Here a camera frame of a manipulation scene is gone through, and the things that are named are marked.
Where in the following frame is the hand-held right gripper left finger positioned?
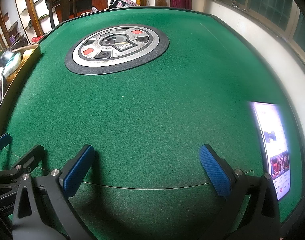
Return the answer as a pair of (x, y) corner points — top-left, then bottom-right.
(12, 144), (95, 240)

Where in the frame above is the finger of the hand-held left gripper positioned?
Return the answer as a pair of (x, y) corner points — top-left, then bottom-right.
(0, 144), (46, 181)
(0, 133), (12, 155)

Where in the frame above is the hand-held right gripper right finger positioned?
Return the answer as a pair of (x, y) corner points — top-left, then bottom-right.
(199, 144), (281, 240)

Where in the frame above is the cardboard box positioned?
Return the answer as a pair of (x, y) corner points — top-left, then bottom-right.
(4, 44), (42, 90)

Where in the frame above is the smartphone with lit screen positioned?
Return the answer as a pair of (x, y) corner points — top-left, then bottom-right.
(250, 101), (292, 202)

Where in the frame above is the wooden display shelf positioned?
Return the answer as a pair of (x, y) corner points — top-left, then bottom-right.
(0, 0), (51, 46)

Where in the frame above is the round silver table control panel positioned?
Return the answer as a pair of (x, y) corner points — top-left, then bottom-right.
(64, 25), (170, 75)

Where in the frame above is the dark wooden chair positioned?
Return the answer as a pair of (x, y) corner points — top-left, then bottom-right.
(44, 0), (81, 30)

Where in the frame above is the red-brown television cabinet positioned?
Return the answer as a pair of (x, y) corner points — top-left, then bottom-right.
(55, 0), (109, 23)

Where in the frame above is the pile of patterned clothes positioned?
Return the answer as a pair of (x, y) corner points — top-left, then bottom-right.
(109, 0), (141, 8)

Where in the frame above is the wooden framed window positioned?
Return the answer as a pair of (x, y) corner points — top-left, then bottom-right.
(209, 0), (305, 64)

